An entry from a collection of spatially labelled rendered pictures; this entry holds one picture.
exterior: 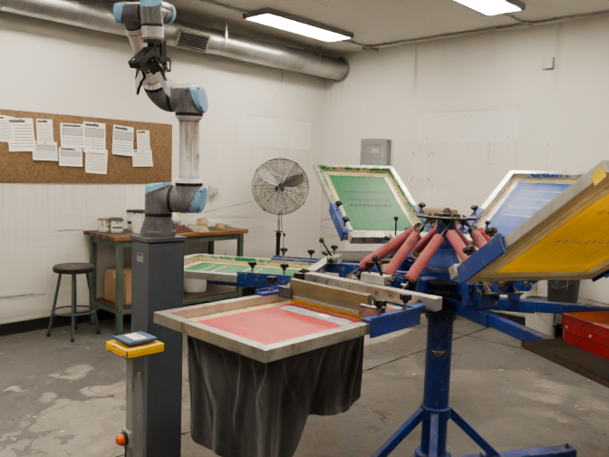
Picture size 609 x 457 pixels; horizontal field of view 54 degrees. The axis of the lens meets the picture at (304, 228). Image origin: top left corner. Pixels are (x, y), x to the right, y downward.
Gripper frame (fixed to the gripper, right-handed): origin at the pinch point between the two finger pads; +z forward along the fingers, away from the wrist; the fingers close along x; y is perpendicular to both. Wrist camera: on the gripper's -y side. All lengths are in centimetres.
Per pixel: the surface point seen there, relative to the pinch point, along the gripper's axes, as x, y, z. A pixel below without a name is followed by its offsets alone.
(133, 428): -31, -52, 97
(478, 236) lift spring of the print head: -103, 98, 62
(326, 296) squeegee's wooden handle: -62, 24, 74
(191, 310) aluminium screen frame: -24, -12, 74
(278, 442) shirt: -70, -29, 103
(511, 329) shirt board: -127, 59, 88
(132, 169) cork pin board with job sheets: 262, 267, 94
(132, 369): -30, -49, 79
